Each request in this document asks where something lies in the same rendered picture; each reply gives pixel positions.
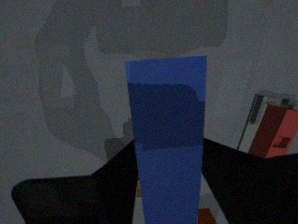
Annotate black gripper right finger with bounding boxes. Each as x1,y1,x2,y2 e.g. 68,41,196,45
201,138,298,224

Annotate blue bar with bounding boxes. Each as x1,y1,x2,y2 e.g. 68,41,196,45
124,55,207,224

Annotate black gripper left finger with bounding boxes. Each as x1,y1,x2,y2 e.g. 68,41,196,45
11,139,138,224

